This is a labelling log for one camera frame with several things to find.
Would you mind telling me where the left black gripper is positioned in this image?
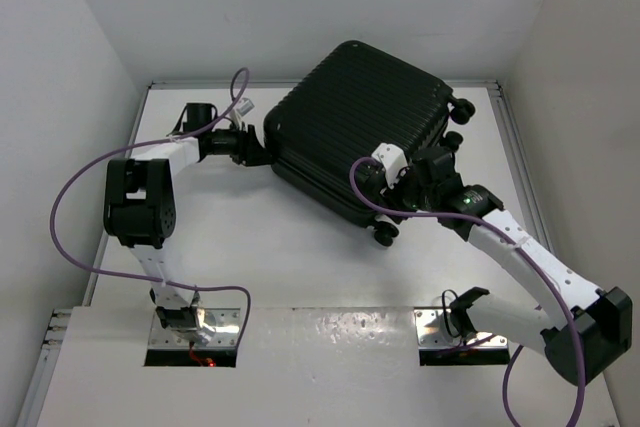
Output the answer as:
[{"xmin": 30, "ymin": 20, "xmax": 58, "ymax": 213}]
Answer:
[{"xmin": 206, "ymin": 119, "xmax": 275, "ymax": 166}]

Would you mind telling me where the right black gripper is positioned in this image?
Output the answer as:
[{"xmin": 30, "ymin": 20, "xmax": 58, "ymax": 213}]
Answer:
[{"xmin": 373, "ymin": 163, "xmax": 437, "ymax": 223}]

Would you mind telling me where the black hard-shell suitcase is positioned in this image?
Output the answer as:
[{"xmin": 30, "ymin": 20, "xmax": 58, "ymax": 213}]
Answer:
[{"xmin": 263, "ymin": 40, "xmax": 476, "ymax": 247}]

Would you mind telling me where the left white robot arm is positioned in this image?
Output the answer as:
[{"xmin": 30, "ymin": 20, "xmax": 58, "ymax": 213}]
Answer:
[{"xmin": 103, "ymin": 98, "xmax": 271, "ymax": 345}]

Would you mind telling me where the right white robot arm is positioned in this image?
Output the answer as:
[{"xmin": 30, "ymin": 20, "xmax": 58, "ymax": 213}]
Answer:
[{"xmin": 367, "ymin": 143, "xmax": 633, "ymax": 386}]

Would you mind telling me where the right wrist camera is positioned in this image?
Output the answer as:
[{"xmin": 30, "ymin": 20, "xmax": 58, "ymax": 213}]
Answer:
[{"xmin": 371, "ymin": 143, "xmax": 408, "ymax": 188}]

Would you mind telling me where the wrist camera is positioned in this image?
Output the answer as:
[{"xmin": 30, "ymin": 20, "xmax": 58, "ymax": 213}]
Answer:
[
  {"xmin": 231, "ymin": 98, "xmax": 254, "ymax": 125},
  {"xmin": 371, "ymin": 143, "xmax": 408, "ymax": 188}
]

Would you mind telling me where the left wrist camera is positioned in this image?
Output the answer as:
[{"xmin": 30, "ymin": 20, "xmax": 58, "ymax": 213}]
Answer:
[{"xmin": 231, "ymin": 98, "xmax": 254, "ymax": 125}]

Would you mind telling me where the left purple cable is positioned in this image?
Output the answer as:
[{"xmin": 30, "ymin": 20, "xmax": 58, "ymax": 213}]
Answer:
[{"xmin": 49, "ymin": 66, "xmax": 253, "ymax": 348}]

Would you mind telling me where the purple cable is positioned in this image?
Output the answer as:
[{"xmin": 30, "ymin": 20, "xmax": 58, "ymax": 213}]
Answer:
[
  {"xmin": 49, "ymin": 66, "xmax": 253, "ymax": 348},
  {"xmin": 348, "ymin": 156, "xmax": 587, "ymax": 427}
]

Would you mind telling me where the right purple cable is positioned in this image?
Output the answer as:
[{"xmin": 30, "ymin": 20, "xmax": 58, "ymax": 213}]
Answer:
[{"xmin": 348, "ymin": 156, "xmax": 587, "ymax": 427}]

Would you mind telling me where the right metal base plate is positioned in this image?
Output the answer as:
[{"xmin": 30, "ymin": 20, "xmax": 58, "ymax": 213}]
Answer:
[{"xmin": 414, "ymin": 307, "xmax": 511, "ymax": 351}]

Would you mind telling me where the metal base plate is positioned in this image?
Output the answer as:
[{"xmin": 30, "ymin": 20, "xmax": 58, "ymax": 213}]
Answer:
[
  {"xmin": 147, "ymin": 308, "xmax": 241, "ymax": 350},
  {"xmin": 414, "ymin": 307, "xmax": 511, "ymax": 351}
]

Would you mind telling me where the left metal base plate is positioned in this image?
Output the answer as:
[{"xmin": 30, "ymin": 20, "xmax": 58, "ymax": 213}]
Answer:
[{"xmin": 147, "ymin": 308, "xmax": 241, "ymax": 350}]

